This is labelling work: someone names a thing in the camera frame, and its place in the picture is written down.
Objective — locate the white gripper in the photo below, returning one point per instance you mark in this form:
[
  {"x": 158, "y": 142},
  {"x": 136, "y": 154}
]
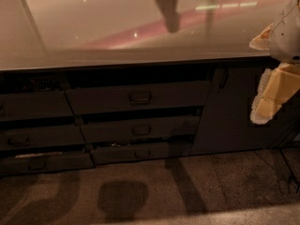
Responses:
[{"x": 287, "y": 37}]

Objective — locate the dark drawer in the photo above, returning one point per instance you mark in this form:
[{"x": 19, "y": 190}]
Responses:
[
  {"x": 137, "y": 97},
  {"x": 142, "y": 151},
  {"x": 39, "y": 137},
  {"x": 45, "y": 164},
  {"x": 149, "y": 128},
  {"x": 33, "y": 106}
]

